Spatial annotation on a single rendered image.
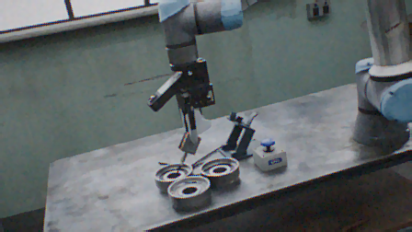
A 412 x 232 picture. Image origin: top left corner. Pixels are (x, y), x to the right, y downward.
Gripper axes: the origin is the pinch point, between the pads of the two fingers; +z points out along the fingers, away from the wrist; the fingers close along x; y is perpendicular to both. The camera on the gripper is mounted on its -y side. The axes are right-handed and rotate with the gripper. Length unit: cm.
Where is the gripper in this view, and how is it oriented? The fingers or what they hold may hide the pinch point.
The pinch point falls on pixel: (190, 139)
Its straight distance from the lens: 115.9
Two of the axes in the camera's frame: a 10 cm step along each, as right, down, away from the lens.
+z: 1.7, 9.3, 3.3
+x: -3.4, -2.6, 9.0
